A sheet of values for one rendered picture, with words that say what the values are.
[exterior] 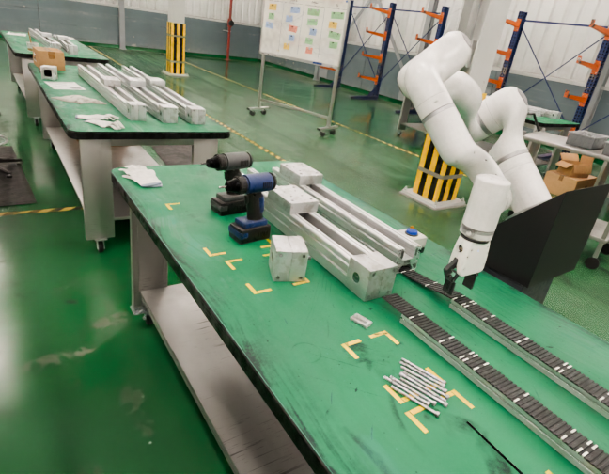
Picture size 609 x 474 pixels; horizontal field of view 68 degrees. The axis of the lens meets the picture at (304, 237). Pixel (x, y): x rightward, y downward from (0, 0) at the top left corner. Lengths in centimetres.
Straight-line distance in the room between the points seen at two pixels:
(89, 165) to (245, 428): 177
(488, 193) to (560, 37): 869
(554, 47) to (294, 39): 485
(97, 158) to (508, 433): 242
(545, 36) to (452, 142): 879
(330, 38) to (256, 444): 597
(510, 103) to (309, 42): 559
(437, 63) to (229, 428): 126
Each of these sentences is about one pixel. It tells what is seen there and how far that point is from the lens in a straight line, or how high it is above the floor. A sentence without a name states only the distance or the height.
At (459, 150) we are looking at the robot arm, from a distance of 121.
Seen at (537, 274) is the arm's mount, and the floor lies 83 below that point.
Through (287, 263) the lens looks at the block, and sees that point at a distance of 125.
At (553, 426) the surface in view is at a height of 81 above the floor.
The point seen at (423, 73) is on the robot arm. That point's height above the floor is 136.
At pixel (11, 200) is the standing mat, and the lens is 387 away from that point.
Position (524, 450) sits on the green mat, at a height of 78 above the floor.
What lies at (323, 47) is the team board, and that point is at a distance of 694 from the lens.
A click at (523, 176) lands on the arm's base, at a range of 164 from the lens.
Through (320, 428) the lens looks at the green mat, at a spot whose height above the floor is 78.
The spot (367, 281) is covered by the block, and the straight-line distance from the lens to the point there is 122.
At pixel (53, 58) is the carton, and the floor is 87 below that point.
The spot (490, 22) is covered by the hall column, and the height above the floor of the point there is 168.
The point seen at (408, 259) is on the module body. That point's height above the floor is 82.
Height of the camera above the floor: 143
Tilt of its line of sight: 25 degrees down
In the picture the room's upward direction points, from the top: 9 degrees clockwise
